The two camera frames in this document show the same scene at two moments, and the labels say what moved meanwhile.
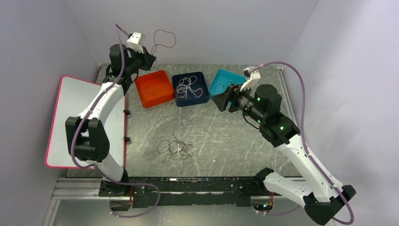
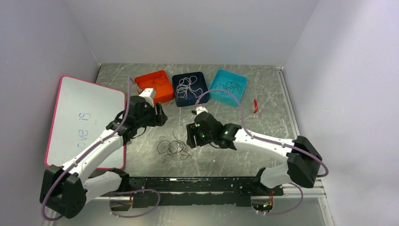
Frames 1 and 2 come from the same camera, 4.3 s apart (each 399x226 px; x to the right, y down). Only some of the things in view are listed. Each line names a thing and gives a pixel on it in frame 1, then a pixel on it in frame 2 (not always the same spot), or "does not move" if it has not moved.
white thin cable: (184, 85) does not move
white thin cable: (184, 85) does not move
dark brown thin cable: (160, 44) to (160, 77)
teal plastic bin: (222, 80) does not move
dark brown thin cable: (176, 146) does not move
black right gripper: (232, 94) to (192, 129)
